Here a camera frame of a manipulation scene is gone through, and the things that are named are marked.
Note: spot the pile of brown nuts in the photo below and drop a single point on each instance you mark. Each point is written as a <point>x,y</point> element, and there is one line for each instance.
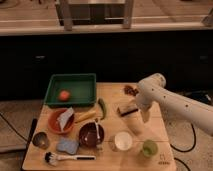
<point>129,90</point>

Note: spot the orange bowl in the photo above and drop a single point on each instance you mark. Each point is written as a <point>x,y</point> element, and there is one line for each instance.
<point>53,123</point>

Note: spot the metal cup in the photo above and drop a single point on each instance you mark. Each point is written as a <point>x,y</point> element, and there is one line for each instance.
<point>41,140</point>

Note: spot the white fork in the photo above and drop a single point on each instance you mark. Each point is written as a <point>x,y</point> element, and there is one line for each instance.
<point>98,143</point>

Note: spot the dark red bowl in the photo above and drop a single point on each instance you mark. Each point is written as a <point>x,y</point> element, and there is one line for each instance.
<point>88,135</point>

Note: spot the green cup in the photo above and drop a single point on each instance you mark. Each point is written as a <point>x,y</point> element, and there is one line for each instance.
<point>149,148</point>

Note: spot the blue sponge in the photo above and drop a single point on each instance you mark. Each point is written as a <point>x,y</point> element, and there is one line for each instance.
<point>67,145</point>

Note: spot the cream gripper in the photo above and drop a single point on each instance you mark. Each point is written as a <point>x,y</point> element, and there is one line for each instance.
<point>145,113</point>

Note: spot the orange fruit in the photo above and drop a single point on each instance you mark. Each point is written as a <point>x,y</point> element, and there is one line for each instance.
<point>64,95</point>

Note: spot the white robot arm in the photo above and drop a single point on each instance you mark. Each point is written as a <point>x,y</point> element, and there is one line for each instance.
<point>152,88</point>

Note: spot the white crumpled packet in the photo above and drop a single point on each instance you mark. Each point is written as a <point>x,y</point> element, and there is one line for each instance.
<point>64,117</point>

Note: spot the wooden chair frame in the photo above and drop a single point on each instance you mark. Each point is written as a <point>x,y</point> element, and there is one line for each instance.
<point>94,12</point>

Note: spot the black and white dish brush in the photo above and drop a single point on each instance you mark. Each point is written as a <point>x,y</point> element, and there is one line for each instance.
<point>53,158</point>

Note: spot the green plastic tray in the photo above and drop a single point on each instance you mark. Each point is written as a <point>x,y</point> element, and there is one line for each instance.
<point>82,89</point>

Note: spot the white cup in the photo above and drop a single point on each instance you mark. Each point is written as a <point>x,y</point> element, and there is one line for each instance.
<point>122,141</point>

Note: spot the wooden eraser with black felt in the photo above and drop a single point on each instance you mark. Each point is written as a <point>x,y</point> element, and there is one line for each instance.
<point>126,109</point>

